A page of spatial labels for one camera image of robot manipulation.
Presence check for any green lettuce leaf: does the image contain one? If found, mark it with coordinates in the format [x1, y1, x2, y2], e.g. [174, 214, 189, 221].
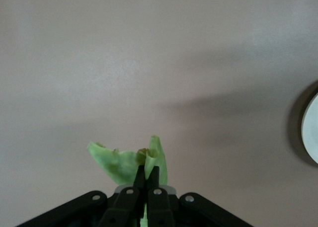
[87, 135, 170, 227]

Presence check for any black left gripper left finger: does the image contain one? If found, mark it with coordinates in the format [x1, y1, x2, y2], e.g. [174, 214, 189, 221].
[98, 165, 148, 227]

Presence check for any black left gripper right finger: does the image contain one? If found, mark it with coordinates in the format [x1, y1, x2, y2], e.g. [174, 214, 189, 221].
[147, 165, 175, 227]

